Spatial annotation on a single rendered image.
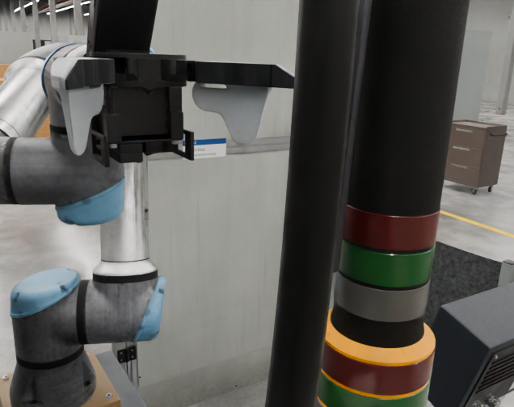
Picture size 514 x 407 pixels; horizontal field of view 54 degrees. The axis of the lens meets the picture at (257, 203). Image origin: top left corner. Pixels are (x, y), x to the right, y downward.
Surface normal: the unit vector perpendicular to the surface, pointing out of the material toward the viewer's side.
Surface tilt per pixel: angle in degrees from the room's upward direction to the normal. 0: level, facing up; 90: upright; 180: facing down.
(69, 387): 72
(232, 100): 94
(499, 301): 15
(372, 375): 90
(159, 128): 90
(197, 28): 91
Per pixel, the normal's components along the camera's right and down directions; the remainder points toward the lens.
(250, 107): -0.45, 0.30
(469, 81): 0.51, 0.26
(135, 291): 0.55, 0.03
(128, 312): 0.21, -0.01
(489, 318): 0.17, -0.86
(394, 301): 0.04, 0.29
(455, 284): -0.80, 0.15
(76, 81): 1.00, 0.04
